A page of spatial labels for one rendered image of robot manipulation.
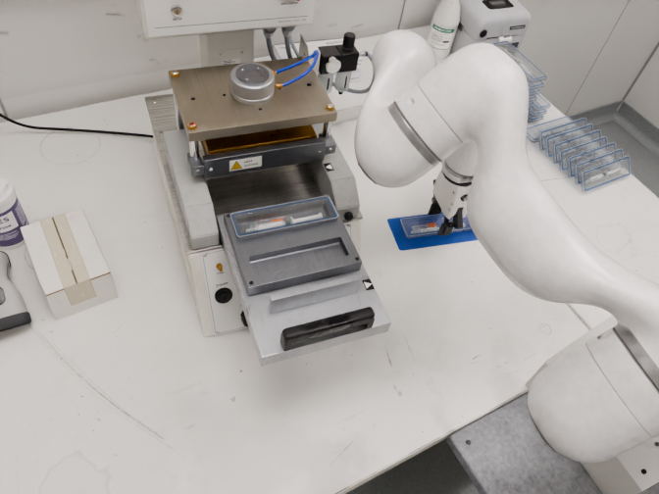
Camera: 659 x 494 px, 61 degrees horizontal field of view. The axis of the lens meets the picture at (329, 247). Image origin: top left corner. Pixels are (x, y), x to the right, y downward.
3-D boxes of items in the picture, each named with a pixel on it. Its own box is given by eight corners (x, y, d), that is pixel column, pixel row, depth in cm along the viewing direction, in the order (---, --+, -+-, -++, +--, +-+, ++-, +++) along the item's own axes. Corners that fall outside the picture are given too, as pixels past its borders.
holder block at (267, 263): (224, 222, 100) (223, 213, 98) (327, 202, 106) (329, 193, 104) (248, 296, 91) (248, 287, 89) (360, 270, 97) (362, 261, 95)
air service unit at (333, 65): (297, 93, 125) (302, 32, 114) (356, 85, 130) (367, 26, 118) (304, 107, 122) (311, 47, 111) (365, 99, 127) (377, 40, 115)
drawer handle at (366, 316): (279, 340, 86) (280, 327, 83) (367, 318, 91) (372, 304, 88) (283, 352, 85) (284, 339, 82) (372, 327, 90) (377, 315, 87)
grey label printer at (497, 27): (428, 28, 185) (441, -23, 171) (478, 23, 191) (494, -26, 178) (465, 72, 171) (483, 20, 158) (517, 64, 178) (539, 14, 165)
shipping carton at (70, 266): (32, 252, 117) (19, 224, 110) (95, 234, 122) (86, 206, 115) (51, 322, 107) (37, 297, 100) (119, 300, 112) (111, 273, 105)
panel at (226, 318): (214, 335, 109) (199, 252, 101) (353, 300, 119) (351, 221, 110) (216, 341, 108) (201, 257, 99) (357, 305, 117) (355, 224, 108)
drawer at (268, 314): (217, 229, 103) (215, 201, 97) (327, 208, 110) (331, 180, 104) (261, 369, 87) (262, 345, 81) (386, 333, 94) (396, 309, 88)
